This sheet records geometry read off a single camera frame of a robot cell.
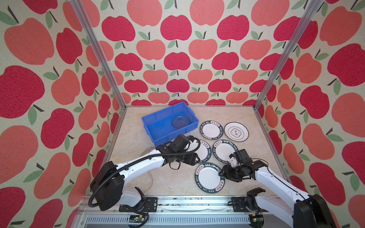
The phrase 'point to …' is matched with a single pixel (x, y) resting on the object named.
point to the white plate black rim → (236, 131)
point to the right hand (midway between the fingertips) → (225, 175)
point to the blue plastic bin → (163, 126)
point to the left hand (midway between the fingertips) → (198, 160)
